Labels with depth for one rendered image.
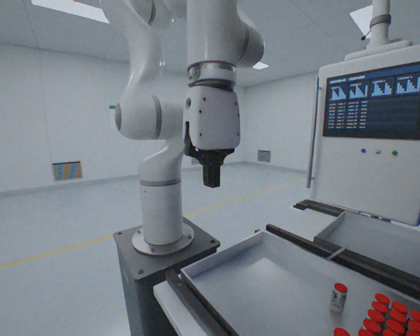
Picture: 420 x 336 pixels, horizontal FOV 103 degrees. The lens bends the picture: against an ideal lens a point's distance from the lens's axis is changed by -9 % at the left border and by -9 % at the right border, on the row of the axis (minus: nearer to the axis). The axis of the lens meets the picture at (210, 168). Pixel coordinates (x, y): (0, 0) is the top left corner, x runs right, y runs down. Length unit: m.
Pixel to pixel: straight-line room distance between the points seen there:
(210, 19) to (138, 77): 0.26
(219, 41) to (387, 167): 0.95
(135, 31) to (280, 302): 0.73
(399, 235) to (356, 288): 0.34
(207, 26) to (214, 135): 0.16
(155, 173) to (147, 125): 0.12
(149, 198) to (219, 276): 0.26
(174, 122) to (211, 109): 0.21
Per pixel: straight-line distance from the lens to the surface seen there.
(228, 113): 0.33
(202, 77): 0.31
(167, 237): 0.57
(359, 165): 1.13
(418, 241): 0.80
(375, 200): 1.15
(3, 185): 5.37
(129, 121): 0.47
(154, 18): 0.76
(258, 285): 0.44
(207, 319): 0.36
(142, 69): 0.55
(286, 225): 0.69
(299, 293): 0.45
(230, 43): 0.34
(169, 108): 0.50
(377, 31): 1.27
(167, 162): 0.50
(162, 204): 0.52
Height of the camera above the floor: 1.18
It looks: 10 degrees down
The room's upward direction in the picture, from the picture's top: straight up
